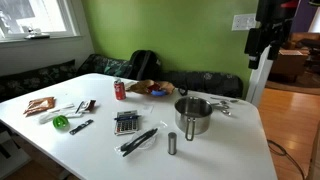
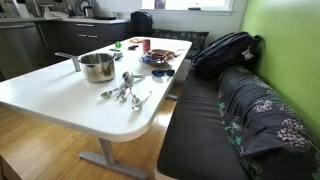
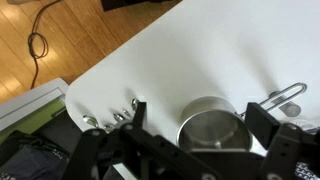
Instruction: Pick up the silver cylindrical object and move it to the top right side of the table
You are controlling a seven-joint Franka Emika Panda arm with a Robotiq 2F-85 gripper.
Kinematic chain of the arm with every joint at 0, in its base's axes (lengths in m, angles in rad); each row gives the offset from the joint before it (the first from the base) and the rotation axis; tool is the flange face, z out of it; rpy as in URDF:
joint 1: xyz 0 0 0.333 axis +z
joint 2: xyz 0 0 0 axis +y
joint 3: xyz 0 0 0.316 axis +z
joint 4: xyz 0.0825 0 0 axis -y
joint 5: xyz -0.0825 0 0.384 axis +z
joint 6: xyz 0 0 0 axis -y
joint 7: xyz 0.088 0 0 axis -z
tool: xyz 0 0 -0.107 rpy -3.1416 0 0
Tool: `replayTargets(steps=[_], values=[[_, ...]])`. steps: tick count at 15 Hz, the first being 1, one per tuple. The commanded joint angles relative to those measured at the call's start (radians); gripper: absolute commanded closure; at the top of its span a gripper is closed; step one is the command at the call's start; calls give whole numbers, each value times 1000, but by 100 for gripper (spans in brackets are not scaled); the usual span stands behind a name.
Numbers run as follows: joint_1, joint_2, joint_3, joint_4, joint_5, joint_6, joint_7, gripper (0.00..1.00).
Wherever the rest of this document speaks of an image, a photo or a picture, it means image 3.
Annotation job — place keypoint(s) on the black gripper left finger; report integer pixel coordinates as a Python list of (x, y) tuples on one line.
[(140, 113)]

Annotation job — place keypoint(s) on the small silver cylindrical object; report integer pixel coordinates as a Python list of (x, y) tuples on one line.
[(290, 109)]

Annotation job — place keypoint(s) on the white bench frame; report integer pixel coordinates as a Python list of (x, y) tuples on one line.
[(30, 100)]

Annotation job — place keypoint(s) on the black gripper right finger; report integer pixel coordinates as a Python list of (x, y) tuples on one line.
[(261, 123)]

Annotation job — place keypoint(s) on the black stand base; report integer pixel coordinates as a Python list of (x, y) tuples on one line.
[(126, 4)]

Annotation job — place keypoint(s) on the silver measuring spoon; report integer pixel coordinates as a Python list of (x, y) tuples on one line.
[(109, 127), (119, 117), (134, 104), (127, 113), (90, 120)]

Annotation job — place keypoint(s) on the dark floral blanket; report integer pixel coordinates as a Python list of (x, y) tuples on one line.
[(30, 160)]

